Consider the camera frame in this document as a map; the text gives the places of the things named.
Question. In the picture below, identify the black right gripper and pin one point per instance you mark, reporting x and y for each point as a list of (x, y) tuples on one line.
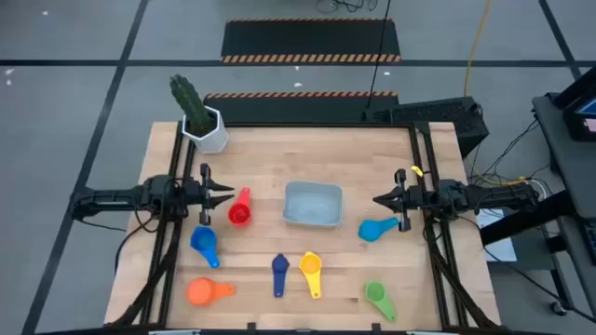
[(419, 199)]

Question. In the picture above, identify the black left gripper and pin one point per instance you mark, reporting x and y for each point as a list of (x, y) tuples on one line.
[(193, 195)]

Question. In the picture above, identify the red measuring cup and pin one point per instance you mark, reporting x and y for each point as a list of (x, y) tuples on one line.
[(239, 215)]

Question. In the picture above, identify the teal measuring cup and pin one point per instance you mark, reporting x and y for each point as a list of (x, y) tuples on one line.
[(370, 230)]

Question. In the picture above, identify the blue measuring cup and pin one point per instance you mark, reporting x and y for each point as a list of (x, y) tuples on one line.
[(204, 239)]

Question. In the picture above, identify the green measuring cup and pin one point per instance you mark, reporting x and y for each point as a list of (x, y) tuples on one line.
[(375, 292)]

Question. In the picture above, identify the navy measuring cup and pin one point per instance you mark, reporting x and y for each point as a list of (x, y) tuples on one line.
[(280, 265)]

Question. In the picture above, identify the orange measuring cup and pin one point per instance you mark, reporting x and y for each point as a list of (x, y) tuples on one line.
[(201, 292)]

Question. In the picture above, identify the yellow measuring cup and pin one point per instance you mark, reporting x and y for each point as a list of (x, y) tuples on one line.
[(310, 265)]

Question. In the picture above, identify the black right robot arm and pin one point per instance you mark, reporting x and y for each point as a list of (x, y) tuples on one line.
[(489, 197)]

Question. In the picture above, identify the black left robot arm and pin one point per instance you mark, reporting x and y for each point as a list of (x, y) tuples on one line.
[(116, 197)]

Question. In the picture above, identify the grey plastic basket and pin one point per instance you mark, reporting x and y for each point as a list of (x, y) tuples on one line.
[(312, 205)]

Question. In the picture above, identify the yellow tag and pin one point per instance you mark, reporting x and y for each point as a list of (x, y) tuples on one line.
[(417, 171)]

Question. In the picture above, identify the white hexagonal plant pot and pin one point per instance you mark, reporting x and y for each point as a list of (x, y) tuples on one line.
[(212, 142)]

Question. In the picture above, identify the green cactus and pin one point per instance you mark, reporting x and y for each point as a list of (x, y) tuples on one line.
[(191, 104)]

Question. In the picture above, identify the black perforated computer case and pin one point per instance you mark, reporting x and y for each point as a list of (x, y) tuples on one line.
[(433, 116)]

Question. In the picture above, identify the black hazard-striped floor mat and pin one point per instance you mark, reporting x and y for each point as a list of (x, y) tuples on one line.
[(298, 109), (309, 39)]

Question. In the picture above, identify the white paper sheet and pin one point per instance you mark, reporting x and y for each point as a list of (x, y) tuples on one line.
[(500, 246)]

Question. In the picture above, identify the black desk leg beam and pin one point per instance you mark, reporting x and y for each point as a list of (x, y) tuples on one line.
[(526, 218)]

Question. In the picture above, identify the grey side desk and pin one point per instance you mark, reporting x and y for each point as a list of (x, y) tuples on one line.
[(572, 172)]

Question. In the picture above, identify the black caster wheel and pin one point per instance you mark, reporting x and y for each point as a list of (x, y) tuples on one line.
[(558, 309)]

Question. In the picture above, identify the black monitor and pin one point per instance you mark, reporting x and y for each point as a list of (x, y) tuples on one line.
[(577, 125)]

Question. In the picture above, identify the black metal table frame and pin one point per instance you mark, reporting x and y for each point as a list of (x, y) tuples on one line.
[(298, 124)]

